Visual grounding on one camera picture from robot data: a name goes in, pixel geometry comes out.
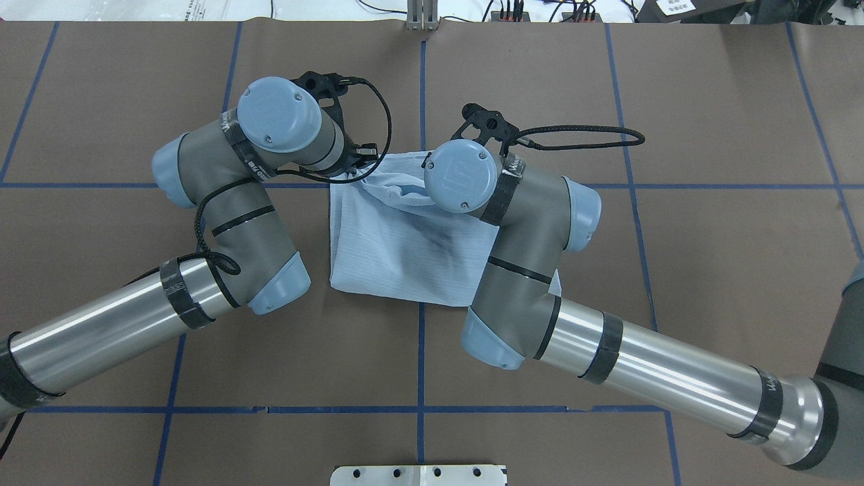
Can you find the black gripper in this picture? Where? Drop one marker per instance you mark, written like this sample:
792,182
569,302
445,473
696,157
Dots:
352,163

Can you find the light blue button shirt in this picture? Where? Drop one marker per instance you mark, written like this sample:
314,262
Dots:
387,238

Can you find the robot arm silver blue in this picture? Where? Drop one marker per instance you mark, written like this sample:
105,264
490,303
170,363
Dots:
724,329
244,253

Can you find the orange black electronics box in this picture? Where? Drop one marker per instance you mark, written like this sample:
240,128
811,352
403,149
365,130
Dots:
508,11

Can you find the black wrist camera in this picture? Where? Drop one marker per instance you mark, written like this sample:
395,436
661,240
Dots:
326,87
490,124

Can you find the aluminium frame post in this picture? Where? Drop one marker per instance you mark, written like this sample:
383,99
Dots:
422,15

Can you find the white pillar with base plate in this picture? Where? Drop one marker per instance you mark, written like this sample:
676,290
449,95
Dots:
435,474

